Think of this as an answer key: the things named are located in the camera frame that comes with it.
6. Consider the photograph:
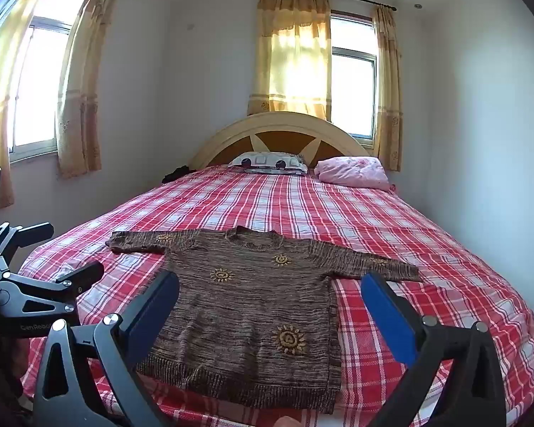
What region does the dark cloth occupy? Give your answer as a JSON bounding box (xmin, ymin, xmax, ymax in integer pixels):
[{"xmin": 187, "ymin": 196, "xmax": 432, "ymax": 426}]
[{"xmin": 161, "ymin": 165, "xmax": 197, "ymax": 184}]

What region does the pink pillow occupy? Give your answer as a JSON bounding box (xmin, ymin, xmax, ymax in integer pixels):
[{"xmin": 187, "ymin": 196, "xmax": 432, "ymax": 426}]
[{"xmin": 315, "ymin": 156, "xmax": 392, "ymax": 191}]

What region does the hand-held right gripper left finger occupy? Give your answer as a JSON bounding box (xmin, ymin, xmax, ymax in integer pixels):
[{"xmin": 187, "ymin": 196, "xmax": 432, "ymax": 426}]
[{"xmin": 33, "ymin": 270, "xmax": 181, "ymax": 427}]

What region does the brown knit sweater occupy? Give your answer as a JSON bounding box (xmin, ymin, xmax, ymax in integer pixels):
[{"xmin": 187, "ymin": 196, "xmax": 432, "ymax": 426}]
[{"xmin": 105, "ymin": 226, "xmax": 423, "ymax": 414}]

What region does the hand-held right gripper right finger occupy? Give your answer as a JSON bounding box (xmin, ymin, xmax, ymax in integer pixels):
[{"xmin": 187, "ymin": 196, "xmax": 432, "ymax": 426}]
[{"xmin": 360, "ymin": 271, "xmax": 508, "ymax": 427}]

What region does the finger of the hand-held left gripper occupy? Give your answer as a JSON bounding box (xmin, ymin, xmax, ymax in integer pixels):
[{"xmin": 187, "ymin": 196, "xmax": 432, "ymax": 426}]
[
  {"xmin": 0, "ymin": 221, "xmax": 54, "ymax": 272},
  {"xmin": 0, "ymin": 261, "xmax": 104, "ymax": 316}
]

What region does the white patterned pillow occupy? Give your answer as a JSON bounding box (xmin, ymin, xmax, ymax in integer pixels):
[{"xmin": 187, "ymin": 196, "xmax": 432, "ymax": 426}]
[{"xmin": 228, "ymin": 151, "xmax": 309, "ymax": 175}]

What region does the yellow curtain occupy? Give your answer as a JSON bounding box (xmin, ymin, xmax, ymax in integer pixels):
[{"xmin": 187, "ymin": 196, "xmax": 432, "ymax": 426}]
[
  {"xmin": 372, "ymin": 5, "xmax": 404, "ymax": 172},
  {"xmin": 54, "ymin": 0, "xmax": 122, "ymax": 179},
  {"xmin": 247, "ymin": 0, "xmax": 332, "ymax": 122},
  {"xmin": 0, "ymin": 0, "xmax": 64, "ymax": 211}
]

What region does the cream and brown headboard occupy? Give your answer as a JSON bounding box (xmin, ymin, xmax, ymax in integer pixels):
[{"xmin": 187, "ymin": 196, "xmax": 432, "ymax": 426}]
[{"xmin": 190, "ymin": 111, "xmax": 369, "ymax": 170}]

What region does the window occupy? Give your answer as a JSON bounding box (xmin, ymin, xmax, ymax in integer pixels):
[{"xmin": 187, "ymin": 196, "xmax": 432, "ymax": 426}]
[
  {"xmin": 8, "ymin": 0, "xmax": 92, "ymax": 163},
  {"xmin": 329, "ymin": 10, "xmax": 380, "ymax": 142}
]

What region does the bed with red plaid sheet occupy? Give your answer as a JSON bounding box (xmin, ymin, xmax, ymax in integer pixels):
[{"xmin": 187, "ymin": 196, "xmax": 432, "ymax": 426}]
[{"xmin": 18, "ymin": 162, "xmax": 534, "ymax": 427}]

